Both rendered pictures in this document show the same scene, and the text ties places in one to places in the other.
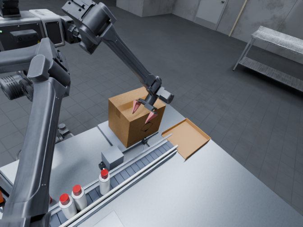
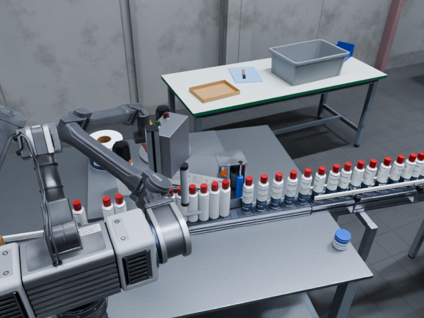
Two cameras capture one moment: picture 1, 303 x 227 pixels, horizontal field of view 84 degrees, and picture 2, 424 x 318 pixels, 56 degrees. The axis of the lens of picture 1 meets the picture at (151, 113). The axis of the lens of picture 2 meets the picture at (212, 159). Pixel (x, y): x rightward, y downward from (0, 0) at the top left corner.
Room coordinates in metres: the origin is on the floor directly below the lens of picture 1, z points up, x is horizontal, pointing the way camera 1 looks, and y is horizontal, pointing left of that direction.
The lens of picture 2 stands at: (1.04, 1.34, 2.23)
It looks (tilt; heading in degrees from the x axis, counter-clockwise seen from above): 35 degrees down; 215
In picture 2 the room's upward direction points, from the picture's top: 1 degrees clockwise
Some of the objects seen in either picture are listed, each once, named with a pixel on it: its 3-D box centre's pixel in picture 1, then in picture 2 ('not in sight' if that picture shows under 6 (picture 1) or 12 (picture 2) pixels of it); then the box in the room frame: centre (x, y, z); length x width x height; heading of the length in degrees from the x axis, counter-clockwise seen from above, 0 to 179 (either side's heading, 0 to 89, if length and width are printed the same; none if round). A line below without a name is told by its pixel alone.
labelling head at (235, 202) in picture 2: not in sight; (229, 180); (-0.26, 0.53, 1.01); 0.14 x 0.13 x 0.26; 140
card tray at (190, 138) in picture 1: (186, 136); not in sight; (0.89, -0.31, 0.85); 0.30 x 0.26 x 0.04; 140
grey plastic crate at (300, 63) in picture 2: not in sight; (306, 62); (-2.17, 0.07, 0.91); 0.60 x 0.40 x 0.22; 154
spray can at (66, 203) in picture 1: (68, 206); (121, 212); (0.21, 0.26, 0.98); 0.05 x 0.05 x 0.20
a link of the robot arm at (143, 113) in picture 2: not in sight; (142, 117); (-0.02, 0.21, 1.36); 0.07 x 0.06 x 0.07; 61
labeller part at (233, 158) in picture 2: not in sight; (230, 158); (-0.26, 0.53, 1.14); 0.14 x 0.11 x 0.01; 140
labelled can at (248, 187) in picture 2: not in sight; (247, 194); (-0.25, 0.64, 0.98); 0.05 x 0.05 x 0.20
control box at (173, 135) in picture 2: not in sight; (168, 144); (0.10, 0.46, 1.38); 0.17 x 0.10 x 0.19; 15
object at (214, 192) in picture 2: not in sight; (214, 200); (-0.12, 0.54, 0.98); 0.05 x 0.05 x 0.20
